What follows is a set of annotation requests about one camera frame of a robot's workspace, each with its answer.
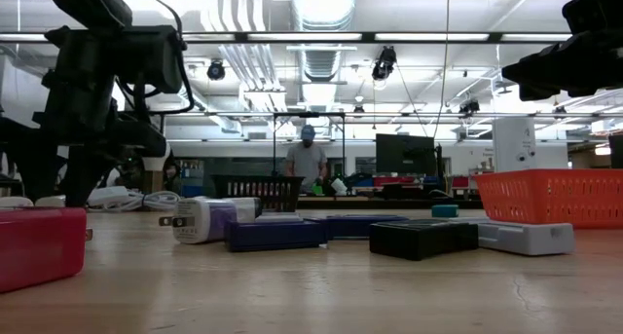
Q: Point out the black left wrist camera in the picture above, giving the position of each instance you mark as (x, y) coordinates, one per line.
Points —
(151, 56)

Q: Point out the large red power adapter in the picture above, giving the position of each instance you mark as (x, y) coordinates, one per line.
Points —
(39, 246)

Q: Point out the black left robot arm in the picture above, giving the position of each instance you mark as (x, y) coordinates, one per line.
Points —
(87, 3)

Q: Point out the navy blue box pale lid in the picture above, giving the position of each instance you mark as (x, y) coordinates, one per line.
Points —
(272, 236)

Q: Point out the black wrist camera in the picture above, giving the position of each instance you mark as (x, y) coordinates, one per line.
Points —
(151, 56)
(598, 8)

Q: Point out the white wall adapter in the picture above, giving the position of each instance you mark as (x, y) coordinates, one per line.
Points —
(48, 201)
(14, 202)

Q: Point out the black hanging camera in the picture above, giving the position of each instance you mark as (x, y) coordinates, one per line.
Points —
(384, 63)

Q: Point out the black computer monitor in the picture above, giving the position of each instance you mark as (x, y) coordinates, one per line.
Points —
(404, 154)
(616, 151)

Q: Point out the white cup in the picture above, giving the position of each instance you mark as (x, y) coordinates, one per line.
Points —
(339, 187)

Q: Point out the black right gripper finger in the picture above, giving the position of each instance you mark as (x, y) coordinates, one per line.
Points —
(540, 76)

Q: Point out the small teal box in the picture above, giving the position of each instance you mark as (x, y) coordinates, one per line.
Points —
(445, 211)

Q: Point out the silver ventilation duct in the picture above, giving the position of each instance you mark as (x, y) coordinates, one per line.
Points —
(323, 8)

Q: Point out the black plastic basket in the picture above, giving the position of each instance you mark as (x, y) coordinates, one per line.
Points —
(258, 193)

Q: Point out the orange plastic basket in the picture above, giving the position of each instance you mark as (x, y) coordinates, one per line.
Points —
(550, 197)

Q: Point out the person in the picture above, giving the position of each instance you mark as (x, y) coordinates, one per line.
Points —
(306, 163)

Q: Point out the white purple wall charger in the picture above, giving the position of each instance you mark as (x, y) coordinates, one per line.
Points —
(190, 234)

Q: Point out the black ceiling spotlight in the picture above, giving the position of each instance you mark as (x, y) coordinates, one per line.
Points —
(216, 70)
(469, 106)

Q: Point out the black aluminium rig frame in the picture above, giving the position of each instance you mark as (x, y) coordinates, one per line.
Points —
(389, 203)

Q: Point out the black box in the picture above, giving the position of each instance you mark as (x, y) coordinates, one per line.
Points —
(418, 241)

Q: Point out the grey white box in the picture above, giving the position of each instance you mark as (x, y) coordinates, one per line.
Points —
(525, 239)

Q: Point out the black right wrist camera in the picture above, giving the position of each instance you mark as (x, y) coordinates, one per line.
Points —
(598, 8)

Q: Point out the white pillar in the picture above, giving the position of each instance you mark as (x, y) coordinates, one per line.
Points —
(513, 144)

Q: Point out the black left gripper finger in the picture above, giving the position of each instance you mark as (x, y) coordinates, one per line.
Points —
(80, 183)
(29, 159)

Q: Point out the blue storage bins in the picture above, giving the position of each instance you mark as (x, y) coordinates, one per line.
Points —
(192, 190)

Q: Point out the black metal stand frame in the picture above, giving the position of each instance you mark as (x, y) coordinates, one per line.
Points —
(309, 114)

